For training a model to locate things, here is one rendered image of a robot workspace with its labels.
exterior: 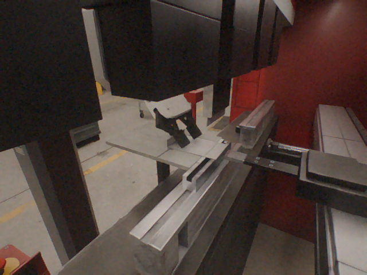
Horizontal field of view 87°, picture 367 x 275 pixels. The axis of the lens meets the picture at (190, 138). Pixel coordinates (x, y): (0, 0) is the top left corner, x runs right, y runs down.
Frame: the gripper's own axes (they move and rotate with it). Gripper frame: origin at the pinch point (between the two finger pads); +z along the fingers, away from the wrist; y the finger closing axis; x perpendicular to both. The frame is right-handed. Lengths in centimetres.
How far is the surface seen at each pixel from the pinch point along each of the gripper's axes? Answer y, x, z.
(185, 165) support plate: -9.3, -2.0, 4.9
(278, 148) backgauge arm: 41.6, -3.2, 25.6
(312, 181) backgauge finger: -6.3, -20.6, 18.0
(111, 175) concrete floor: 70, 172, -13
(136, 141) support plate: -5.5, 11.4, -6.7
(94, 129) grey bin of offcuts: 120, 229, -88
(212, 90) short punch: -5.6, -14.8, -4.2
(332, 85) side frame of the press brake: 84, -29, 20
